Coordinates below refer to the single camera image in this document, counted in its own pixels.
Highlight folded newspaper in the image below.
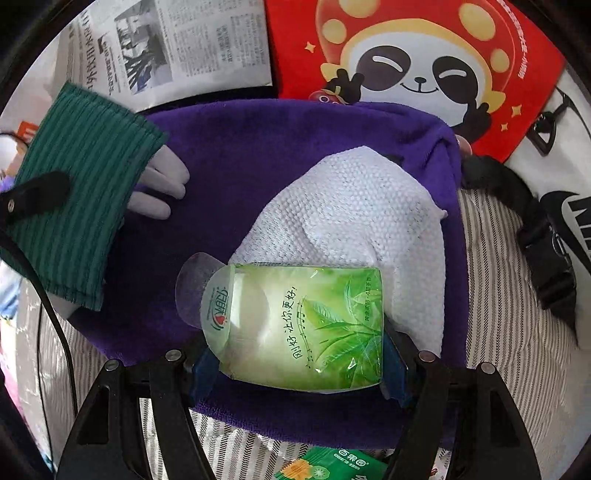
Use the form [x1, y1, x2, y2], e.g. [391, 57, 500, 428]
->
[44, 0, 278, 112]

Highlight green tissue pack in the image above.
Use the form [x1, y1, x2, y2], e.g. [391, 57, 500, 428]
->
[177, 252, 385, 393]

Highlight black cable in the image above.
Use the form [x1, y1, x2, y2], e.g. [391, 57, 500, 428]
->
[0, 228, 77, 407]

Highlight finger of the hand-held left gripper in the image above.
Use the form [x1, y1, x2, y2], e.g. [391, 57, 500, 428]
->
[0, 171, 71, 227]

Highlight white plastic shopping bag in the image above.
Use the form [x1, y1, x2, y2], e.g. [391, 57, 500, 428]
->
[0, 99, 51, 195]

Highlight purple towel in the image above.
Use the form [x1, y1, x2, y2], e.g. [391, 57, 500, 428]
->
[69, 102, 469, 448]

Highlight white waist bag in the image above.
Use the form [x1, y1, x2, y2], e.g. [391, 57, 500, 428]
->
[457, 69, 591, 347]

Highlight green fruit print packet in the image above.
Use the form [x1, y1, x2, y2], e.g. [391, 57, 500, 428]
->
[274, 445, 389, 480]

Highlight pale green glove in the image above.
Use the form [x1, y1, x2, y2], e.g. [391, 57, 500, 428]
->
[127, 143, 191, 220]

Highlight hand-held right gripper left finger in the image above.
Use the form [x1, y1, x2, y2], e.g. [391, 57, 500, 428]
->
[55, 349, 232, 480]

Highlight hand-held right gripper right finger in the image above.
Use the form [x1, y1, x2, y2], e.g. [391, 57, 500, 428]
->
[379, 322, 542, 480]

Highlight white textured cloth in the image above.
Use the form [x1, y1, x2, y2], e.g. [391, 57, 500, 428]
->
[228, 145, 448, 365]

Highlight red panda print paper bag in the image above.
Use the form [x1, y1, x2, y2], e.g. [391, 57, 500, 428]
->
[264, 0, 566, 163]

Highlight green striped cloth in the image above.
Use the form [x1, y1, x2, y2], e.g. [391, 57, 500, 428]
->
[0, 82, 169, 311]

